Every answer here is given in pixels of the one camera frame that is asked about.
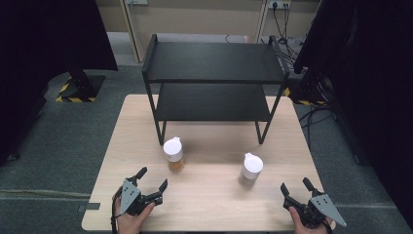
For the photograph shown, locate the black floor cables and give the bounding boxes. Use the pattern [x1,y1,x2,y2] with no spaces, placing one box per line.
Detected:
[297,102,336,151]

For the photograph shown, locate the black stand base striped tape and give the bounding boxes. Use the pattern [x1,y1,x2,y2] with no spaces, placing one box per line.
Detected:
[55,69,107,104]
[283,69,329,107]

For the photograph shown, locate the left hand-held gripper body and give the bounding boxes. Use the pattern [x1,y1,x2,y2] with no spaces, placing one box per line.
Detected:
[120,176,164,217]

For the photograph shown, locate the orange spice jar white lid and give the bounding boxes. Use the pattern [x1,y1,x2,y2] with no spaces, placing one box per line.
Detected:
[162,136,186,174]

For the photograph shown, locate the left hand-held gripper cable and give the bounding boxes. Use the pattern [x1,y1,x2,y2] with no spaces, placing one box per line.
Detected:
[109,190,124,234]

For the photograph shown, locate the black cables from outlet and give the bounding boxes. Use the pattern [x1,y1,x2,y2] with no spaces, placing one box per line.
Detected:
[260,2,307,66]

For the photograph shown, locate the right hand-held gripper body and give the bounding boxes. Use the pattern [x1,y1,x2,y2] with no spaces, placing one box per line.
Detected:
[282,193,348,229]

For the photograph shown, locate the black two-tier shelf rack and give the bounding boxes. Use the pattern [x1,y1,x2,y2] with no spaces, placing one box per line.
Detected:
[141,33,291,146]

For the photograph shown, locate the person's right hand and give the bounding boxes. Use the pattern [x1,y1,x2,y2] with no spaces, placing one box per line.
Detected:
[288,206,334,234]

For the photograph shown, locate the pale spice jar white lid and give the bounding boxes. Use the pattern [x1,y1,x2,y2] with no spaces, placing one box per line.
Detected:
[238,152,265,190]

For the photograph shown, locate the white wall power outlet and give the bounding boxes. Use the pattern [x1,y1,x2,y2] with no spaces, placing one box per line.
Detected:
[267,0,292,11]

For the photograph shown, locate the black curtain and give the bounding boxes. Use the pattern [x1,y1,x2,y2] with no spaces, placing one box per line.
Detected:
[292,0,413,230]
[0,0,119,168]

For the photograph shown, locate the person's left hand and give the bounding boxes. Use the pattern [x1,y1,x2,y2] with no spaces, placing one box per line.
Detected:
[113,197,157,234]

